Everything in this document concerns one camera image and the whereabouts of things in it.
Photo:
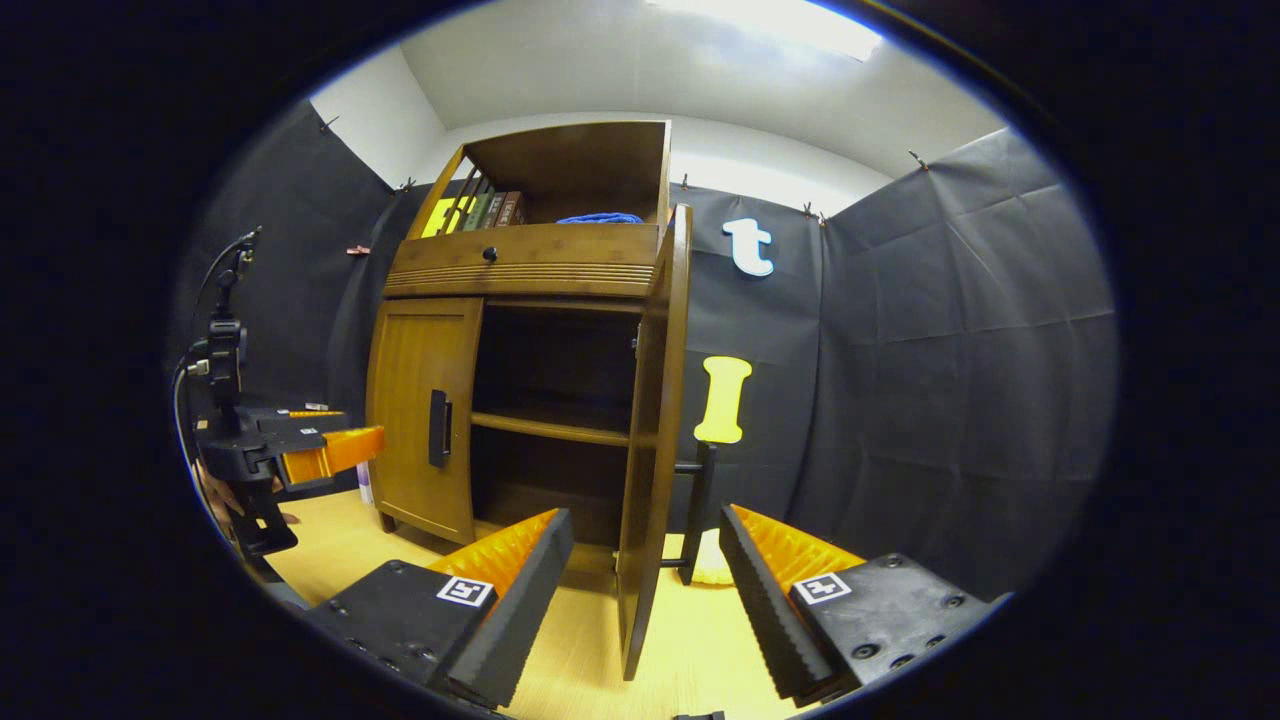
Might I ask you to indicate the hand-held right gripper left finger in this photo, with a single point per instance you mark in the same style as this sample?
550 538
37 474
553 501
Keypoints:
520 610

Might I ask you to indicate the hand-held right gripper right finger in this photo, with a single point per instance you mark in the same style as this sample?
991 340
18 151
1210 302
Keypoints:
765 600

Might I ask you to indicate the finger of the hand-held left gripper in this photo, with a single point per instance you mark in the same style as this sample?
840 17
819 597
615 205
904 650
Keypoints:
320 413
340 452

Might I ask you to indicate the wooden double-door shoe cabinet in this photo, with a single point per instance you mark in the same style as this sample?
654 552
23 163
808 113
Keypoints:
570 170

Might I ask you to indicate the wooden inner cabinet shelf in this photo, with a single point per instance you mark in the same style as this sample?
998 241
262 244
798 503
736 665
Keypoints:
550 428

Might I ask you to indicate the wooden cabinet drawer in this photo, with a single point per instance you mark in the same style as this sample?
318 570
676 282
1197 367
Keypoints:
560 250

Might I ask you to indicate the lilac book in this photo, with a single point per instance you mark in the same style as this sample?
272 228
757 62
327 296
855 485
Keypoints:
366 485

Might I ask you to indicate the pale yellow object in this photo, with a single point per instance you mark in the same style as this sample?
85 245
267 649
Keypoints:
712 565

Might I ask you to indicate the dark brown book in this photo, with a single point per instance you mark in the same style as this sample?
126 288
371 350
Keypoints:
497 210

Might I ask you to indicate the reddish brown book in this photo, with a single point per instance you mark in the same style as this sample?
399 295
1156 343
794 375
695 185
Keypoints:
513 208

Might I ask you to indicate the black backdrop cloth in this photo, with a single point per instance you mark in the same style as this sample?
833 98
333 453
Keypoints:
950 350

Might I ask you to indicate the blue cloth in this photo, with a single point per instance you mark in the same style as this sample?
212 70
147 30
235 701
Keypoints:
600 218

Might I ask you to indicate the large ceiling light panel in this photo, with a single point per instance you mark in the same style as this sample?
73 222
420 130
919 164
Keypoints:
780 25

